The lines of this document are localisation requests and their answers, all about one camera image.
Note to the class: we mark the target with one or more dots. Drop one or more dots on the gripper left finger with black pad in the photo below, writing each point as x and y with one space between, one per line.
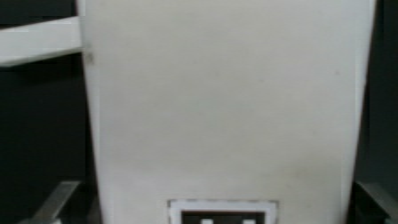
69 206

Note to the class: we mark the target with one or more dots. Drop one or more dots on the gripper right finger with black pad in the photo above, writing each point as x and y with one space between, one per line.
373 206

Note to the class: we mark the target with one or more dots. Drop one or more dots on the white long cabinet block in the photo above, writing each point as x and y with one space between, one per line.
225 86

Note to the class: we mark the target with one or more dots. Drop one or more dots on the white front fence rail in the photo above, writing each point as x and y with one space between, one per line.
39 41

